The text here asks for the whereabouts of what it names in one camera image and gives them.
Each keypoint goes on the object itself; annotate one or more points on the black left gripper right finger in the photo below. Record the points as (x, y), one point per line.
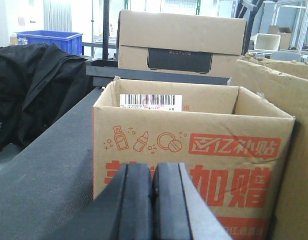
(179, 210)

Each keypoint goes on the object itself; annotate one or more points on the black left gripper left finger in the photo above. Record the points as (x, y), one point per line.
(122, 211)

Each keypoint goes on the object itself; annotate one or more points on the plain brown cardboard box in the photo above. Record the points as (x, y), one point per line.
(285, 84)

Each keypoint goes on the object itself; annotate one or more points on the red-printed open cardboard box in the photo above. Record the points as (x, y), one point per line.
(232, 142)

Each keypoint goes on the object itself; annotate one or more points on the black raised table ledge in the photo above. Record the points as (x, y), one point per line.
(104, 71)

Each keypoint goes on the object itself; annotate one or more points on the black jacket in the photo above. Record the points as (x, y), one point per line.
(39, 83)

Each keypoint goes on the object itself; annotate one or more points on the large EcoFlow cardboard box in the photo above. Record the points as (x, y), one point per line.
(174, 43)

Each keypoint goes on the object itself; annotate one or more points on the blue plastic crate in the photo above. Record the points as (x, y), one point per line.
(70, 42)

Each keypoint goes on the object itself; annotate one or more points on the white plastic bin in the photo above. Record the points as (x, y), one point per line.
(266, 42)

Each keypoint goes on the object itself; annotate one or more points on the small distant cardboard box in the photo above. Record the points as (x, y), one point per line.
(285, 35)

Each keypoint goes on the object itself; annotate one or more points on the black vertical post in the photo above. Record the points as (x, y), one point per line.
(106, 9)

